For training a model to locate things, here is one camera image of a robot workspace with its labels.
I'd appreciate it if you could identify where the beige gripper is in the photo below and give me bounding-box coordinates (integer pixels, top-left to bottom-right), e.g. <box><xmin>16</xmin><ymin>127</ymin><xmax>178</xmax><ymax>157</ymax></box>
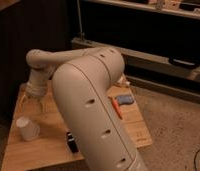
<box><xmin>19</xmin><ymin>82</ymin><xmax>47</xmax><ymax>113</ymax></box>

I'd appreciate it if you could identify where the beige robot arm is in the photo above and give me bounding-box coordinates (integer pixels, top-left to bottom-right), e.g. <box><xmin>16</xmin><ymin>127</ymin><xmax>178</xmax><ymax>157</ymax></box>
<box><xmin>25</xmin><ymin>47</ymin><xmax>148</xmax><ymax>171</ymax></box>

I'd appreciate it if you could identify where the black eraser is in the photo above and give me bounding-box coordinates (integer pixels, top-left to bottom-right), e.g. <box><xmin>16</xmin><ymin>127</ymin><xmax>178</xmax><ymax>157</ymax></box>
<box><xmin>66</xmin><ymin>132</ymin><xmax>78</xmax><ymax>153</ymax></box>

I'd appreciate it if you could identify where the wooden table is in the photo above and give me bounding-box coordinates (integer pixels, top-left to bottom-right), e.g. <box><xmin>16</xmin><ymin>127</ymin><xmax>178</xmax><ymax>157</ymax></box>
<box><xmin>1</xmin><ymin>81</ymin><xmax>153</xmax><ymax>171</ymax></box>

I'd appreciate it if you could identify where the orange carrot toy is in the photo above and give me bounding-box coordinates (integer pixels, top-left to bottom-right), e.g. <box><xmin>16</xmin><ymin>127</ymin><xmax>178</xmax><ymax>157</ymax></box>
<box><xmin>109</xmin><ymin>97</ymin><xmax>123</xmax><ymax>120</ymax></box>

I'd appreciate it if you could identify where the blue grey handheld tool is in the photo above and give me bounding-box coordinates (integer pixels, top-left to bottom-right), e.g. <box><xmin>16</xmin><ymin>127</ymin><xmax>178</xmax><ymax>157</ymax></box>
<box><xmin>115</xmin><ymin>94</ymin><xmax>134</xmax><ymax>105</ymax></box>

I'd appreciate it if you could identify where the black handle on bench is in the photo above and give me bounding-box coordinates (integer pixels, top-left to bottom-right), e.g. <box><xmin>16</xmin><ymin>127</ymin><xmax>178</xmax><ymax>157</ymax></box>
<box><xmin>168</xmin><ymin>58</ymin><xmax>199</xmax><ymax>69</ymax></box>

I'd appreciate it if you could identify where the black cable on floor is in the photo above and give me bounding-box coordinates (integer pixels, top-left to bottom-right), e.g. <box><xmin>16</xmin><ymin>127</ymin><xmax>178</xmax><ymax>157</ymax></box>
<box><xmin>193</xmin><ymin>146</ymin><xmax>200</xmax><ymax>171</ymax></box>

